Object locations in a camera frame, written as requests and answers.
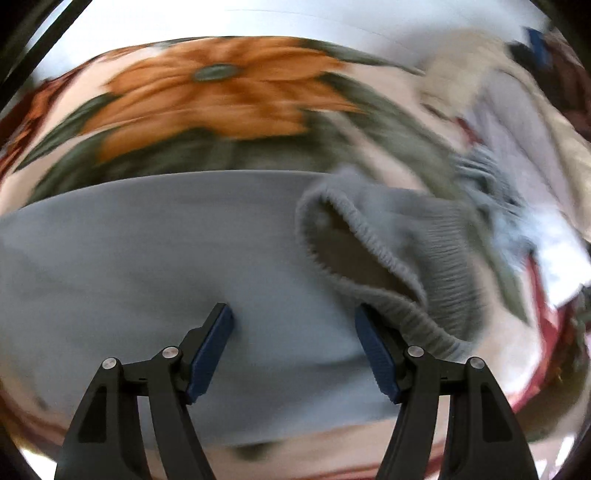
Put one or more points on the pale quilted duvet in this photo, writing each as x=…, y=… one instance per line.
x=517, y=120

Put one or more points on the floral fleece blanket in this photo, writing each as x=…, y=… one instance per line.
x=221, y=92

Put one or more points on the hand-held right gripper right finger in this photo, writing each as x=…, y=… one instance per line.
x=376, y=355

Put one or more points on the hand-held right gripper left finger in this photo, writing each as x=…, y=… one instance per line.
x=212, y=355

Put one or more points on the blue striped cloth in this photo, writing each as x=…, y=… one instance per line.
x=489, y=180

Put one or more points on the grey pants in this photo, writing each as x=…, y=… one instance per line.
x=138, y=258

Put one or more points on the black metal bed frame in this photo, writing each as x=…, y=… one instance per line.
x=27, y=41

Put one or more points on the beige pillow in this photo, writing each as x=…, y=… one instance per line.
x=461, y=64

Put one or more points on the white cloth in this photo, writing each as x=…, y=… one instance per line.
x=565, y=263

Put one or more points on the dark blue cloth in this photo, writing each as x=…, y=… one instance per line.
x=538, y=44

